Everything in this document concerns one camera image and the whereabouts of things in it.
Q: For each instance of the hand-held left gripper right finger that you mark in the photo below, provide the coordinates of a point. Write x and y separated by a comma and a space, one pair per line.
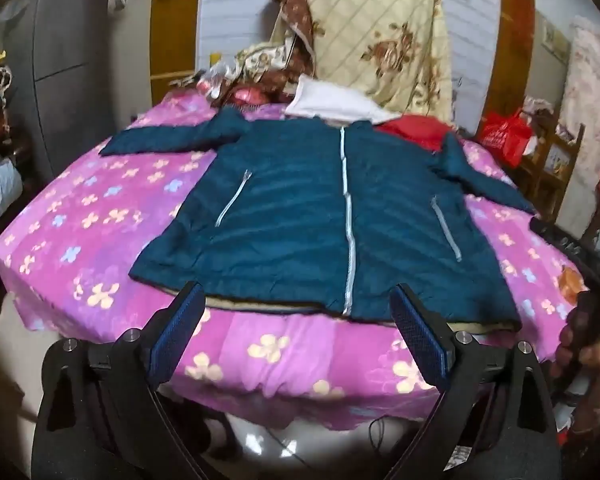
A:
420, 332

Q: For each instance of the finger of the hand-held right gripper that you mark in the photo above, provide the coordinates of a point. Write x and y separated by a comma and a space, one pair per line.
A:
560, 237

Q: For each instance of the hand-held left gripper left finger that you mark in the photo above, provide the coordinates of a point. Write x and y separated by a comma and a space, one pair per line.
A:
176, 332

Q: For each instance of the teal padded jacket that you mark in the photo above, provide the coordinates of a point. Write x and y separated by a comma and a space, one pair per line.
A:
290, 200

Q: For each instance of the person's right hand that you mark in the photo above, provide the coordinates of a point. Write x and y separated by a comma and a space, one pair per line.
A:
595, 385

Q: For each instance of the orange packet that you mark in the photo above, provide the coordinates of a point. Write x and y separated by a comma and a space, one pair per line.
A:
572, 285

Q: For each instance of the wooden chair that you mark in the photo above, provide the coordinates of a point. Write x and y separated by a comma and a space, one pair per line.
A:
547, 160

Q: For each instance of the red shopping bag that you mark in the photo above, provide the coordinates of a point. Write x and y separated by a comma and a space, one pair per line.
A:
502, 135

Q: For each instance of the pink floral curtain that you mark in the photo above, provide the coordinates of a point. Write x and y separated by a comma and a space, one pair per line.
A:
590, 110

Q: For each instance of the pink floral bed sheet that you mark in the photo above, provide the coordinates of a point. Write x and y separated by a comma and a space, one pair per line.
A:
80, 240

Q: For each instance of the white plastic bag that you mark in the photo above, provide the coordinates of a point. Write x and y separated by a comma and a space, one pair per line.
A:
0, 185

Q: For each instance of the white pillow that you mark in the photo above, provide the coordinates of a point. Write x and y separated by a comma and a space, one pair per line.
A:
330, 102

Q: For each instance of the pink shiny packet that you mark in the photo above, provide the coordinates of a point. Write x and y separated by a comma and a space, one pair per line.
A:
247, 96

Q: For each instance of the cream floral quilt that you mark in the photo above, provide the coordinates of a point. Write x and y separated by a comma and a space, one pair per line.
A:
370, 25

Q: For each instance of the grey refrigerator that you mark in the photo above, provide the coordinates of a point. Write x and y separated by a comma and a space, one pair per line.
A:
70, 35

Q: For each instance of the wall picture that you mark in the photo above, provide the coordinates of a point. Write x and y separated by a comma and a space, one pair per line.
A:
555, 40

